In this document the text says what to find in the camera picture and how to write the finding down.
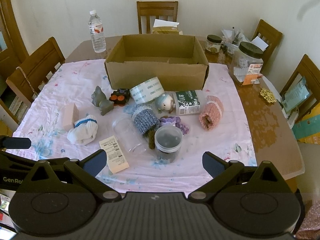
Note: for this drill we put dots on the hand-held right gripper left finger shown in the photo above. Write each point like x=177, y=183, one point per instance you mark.
x=96, y=163

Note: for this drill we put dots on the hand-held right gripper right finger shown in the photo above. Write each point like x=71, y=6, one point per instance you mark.
x=212, y=165

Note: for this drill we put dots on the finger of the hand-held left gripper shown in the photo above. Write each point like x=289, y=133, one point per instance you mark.
x=17, y=161
x=17, y=143

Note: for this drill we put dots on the cream labelled carton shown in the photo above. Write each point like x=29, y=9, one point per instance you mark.
x=115, y=155

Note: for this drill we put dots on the white sock with blue band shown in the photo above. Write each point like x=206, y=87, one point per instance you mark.
x=82, y=132

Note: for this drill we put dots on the clear plastic jar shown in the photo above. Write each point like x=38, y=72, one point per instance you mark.
x=127, y=135

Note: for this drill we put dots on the pink knitted roll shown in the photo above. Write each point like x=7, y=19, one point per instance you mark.
x=211, y=115

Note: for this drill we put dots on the pink carton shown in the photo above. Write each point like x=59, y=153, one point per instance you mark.
x=70, y=117

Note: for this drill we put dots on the grey animal toy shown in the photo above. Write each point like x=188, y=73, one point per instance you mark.
x=100, y=100

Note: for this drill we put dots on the blue knitted roll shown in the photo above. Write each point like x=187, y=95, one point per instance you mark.
x=145, y=120

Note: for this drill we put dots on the green and white packet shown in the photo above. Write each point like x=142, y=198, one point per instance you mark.
x=187, y=102

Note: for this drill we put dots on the black and orange toy car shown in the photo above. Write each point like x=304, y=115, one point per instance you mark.
x=120, y=97

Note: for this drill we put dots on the blue-hatted plush doll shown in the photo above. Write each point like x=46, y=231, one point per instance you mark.
x=163, y=102

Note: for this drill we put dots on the printed packing tape roll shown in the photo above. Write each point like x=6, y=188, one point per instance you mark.
x=147, y=90

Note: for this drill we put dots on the brown cardboard box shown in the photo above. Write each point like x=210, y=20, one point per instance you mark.
x=155, y=76

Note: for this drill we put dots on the wooden desktop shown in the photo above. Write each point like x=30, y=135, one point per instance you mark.
x=270, y=130

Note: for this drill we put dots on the pink floral tablecloth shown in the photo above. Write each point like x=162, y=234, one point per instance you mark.
x=220, y=145

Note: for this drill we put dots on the stack of books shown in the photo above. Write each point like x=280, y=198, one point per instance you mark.
x=18, y=106

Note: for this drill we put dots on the purple crochet scrunchie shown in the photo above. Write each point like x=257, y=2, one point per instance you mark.
x=180, y=127

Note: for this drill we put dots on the clear jar with dark contents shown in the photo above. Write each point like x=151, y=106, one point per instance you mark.
x=167, y=142

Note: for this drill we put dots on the dark green felt stick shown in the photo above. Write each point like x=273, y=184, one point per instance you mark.
x=152, y=140

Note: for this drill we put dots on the wooden slatted chair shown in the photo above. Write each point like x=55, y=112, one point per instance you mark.
x=37, y=65
x=307, y=65
x=265, y=31
x=143, y=17

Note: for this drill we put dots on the gold snowflake coaster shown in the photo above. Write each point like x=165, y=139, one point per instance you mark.
x=267, y=95

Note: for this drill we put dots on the yellow and teal carton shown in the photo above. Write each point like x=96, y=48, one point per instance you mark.
x=307, y=127

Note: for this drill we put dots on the large dark-lidded clear jar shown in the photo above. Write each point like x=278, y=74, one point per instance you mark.
x=242, y=65

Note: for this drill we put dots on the teal plastic packet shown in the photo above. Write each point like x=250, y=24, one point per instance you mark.
x=295, y=95

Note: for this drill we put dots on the wooden glass-pane door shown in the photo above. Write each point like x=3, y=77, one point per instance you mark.
x=10, y=30

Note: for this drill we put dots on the small dark-lidded glass jar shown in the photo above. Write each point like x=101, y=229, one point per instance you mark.
x=213, y=46

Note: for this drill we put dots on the clear plastic water bottle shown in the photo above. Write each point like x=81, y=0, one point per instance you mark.
x=97, y=40

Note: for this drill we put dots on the clear bag of small bottles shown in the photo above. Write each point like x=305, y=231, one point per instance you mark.
x=235, y=42

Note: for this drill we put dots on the white paper sheet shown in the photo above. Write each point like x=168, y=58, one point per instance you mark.
x=258, y=43

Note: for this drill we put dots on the tan tissue box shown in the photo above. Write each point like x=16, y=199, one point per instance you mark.
x=166, y=30

